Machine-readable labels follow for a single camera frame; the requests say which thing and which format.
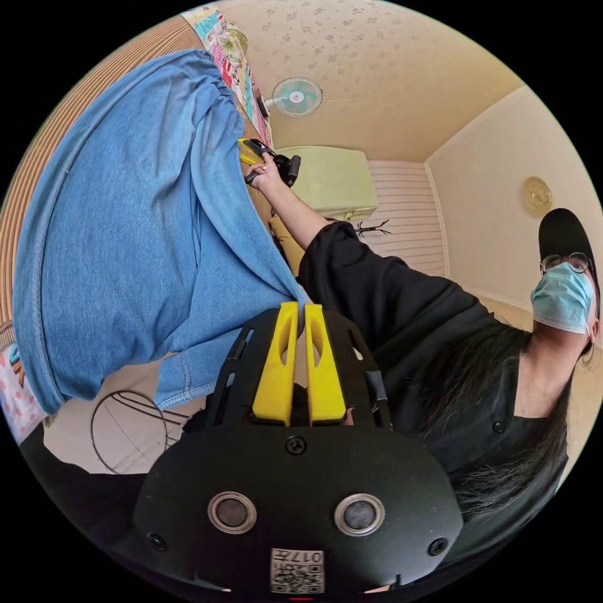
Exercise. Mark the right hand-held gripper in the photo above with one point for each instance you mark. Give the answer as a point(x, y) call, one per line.
point(264, 150)

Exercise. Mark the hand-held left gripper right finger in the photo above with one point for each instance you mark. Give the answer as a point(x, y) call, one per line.
point(325, 377)

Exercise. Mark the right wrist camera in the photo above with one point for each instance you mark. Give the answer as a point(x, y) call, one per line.
point(293, 170)

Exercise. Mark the white wall fan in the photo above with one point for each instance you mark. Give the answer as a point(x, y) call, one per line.
point(297, 96)

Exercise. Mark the round gold wall clock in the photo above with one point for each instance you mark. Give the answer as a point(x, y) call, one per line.
point(537, 196)

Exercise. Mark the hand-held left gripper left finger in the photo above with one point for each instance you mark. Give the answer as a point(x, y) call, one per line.
point(274, 372)

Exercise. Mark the person's right hand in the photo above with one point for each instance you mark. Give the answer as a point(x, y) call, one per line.
point(266, 178)

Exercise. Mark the person's right forearm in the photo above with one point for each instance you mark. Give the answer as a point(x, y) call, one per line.
point(297, 216)

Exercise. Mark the person's body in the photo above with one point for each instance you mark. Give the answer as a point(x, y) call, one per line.
point(424, 339)

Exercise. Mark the blue jeans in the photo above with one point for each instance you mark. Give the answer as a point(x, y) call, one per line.
point(122, 226)

